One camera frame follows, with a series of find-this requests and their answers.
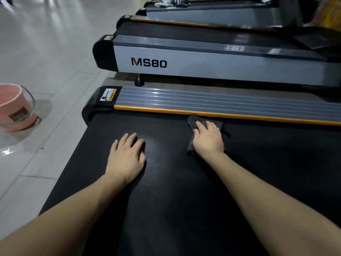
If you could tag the person's left forearm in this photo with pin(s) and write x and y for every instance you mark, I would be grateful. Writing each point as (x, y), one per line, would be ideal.
(66, 218)

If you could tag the person's left hand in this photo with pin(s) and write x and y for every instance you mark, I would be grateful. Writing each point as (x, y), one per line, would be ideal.
(125, 162)

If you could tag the treadmill with ribbed side rail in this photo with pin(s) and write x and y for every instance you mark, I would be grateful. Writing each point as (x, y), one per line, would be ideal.
(202, 199)

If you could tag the grey cloth bundle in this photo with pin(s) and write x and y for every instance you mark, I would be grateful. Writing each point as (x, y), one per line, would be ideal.
(171, 2)

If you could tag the treadmill with plain grey side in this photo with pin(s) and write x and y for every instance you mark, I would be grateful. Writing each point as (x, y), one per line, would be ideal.
(213, 15)

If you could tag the pink plastic bucket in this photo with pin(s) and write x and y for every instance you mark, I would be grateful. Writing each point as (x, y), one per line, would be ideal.
(14, 110)

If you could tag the person's right hand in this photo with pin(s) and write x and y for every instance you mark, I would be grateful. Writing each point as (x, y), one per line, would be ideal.
(209, 142)

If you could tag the person's right forearm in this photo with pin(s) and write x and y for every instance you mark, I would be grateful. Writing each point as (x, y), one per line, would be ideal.
(266, 210)

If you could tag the person's left thumb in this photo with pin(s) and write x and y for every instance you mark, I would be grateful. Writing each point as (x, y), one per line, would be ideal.
(143, 160)

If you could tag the person's right middle finger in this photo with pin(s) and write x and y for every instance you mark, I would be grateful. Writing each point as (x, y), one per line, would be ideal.
(212, 127)

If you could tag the treadmill with printed grey side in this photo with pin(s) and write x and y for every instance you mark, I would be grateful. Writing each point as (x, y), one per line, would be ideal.
(213, 65)

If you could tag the orange yellow object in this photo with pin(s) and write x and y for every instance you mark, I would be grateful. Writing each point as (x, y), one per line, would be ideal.
(326, 13)

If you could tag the black treadmill levelling foot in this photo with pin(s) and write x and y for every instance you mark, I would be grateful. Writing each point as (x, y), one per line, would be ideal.
(139, 81)

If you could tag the dark grey cleaning cloth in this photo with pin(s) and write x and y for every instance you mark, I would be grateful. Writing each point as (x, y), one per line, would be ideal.
(192, 122)

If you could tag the person's right thumb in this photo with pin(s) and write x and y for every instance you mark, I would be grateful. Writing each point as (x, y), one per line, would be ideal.
(196, 135)

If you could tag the person's left little finger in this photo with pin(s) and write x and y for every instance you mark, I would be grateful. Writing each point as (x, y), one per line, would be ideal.
(114, 147)

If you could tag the person's left middle finger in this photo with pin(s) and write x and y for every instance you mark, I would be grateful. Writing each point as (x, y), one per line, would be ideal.
(131, 140)

